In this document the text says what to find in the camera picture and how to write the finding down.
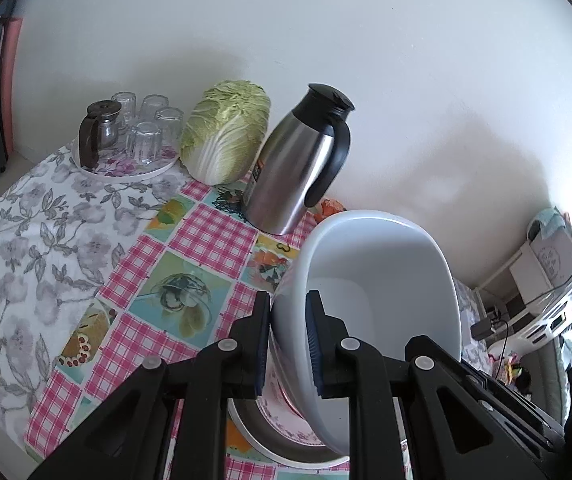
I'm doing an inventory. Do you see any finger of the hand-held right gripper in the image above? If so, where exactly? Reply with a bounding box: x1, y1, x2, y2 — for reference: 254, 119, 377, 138
458, 360, 567, 456

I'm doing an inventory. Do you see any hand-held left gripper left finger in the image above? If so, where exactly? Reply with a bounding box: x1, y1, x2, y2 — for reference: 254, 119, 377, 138
26, 291, 273, 480

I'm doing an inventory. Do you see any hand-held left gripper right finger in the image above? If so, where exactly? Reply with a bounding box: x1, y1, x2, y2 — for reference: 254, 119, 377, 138
305, 290, 552, 480

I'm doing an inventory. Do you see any pink floral plate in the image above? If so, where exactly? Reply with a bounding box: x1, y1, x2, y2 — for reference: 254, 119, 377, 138
257, 350, 331, 447

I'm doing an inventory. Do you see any light blue bowl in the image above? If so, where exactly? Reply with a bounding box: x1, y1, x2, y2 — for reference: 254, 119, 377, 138
271, 209, 463, 457

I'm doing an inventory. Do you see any black power adapter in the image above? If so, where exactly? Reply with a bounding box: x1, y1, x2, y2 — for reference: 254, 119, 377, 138
471, 317, 499, 342

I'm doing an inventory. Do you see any white storage rack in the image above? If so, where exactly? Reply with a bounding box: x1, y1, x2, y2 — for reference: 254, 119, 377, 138
508, 255, 572, 353

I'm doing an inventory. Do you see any pink checked tablecloth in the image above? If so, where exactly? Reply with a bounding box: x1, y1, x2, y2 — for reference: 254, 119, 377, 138
24, 170, 417, 480

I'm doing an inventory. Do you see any orange plastic bag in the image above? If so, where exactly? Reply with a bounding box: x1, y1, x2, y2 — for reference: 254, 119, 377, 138
316, 199, 349, 221

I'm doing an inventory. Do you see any cardboard box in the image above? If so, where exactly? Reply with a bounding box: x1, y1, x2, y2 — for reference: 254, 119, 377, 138
528, 210, 572, 286

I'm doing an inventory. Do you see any stainless steel thermos jug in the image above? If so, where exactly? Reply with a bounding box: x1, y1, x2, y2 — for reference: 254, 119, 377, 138
242, 83, 355, 236

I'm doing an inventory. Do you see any napa cabbage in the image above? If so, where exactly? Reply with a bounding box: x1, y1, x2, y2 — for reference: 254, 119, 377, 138
180, 80, 271, 186

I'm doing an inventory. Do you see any white round floral tray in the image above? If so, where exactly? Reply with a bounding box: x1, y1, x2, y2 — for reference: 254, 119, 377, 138
70, 137, 181, 179

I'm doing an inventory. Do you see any clear drinking glass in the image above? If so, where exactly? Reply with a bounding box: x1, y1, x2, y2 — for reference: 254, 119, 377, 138
153, 106, 185, 148
110, 91, 137, 133
138, 94, 169, 126
126, 120, 163, 166

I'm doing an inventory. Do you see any grey floral tablecloth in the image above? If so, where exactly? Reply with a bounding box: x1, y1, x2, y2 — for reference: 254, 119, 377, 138
0, 145, 201, 456

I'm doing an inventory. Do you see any glass teapot with brown lid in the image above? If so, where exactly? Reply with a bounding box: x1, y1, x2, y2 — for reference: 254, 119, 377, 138
78, 100, 124, 170

